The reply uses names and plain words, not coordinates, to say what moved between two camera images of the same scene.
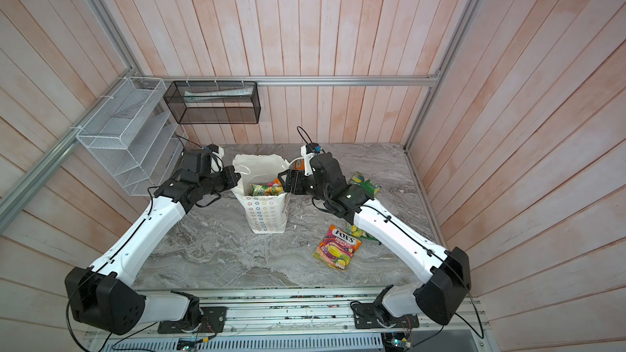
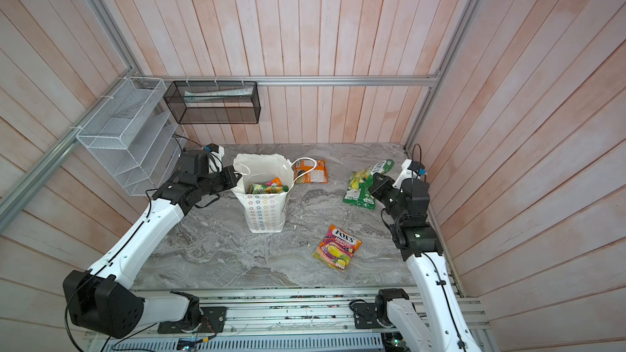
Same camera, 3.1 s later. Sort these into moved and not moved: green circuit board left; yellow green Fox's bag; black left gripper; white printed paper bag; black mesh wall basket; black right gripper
Moved: black right gripper; yellow green Fox's bag
Not moved: black left gripper; black mesh wall basket; green circuit board left; white printed paper bag
